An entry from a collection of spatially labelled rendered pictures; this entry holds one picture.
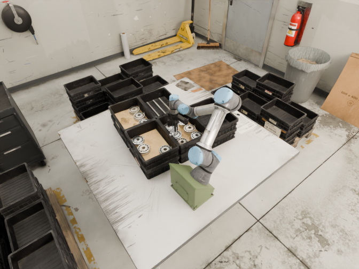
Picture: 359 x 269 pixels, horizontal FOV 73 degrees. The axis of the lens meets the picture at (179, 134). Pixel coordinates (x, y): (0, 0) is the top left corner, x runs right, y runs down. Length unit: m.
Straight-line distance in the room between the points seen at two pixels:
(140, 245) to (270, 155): 1.27
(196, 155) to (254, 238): 1.25
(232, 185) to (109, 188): 0.94
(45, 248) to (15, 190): 0.68
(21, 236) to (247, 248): 1.91
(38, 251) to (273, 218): 2.06
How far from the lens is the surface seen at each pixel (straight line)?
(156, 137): 2.09
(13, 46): 4.78
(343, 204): 3.10
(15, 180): 2.69
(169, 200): 1.85
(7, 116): 2.89
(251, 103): 3.29
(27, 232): 2.45
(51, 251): 2.15
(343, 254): 2.80
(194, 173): 1.72
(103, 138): 2.38
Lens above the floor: 2.29
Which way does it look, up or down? 44 degrees down
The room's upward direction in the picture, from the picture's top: 2 degrees counter-clockwise
